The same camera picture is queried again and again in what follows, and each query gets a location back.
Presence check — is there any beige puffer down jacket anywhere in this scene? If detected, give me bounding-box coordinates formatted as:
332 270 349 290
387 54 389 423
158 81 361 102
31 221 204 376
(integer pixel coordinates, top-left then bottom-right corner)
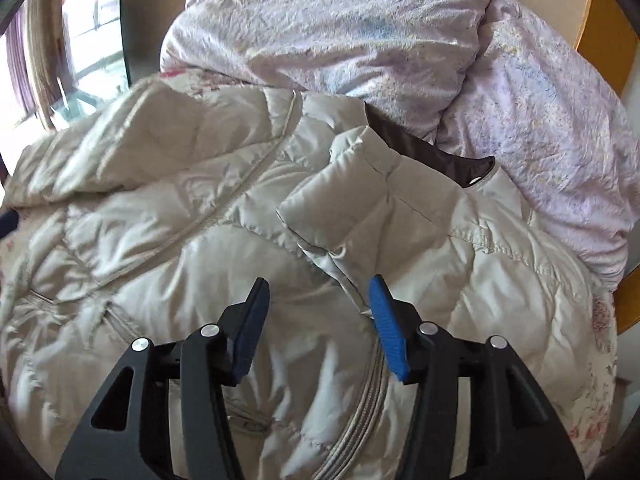
1 79 597 479

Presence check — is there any lilac floral duvet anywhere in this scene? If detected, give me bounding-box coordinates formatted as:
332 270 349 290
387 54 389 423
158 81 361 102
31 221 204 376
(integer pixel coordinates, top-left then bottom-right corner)
160 0 639 289

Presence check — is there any floral bed sheet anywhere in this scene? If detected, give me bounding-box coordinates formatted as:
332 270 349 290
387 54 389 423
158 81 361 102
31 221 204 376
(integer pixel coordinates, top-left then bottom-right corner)
561 286 617 476

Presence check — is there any bright window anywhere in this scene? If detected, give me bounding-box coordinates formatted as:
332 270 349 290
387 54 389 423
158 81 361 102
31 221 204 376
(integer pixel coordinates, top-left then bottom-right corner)
1 0 128 168

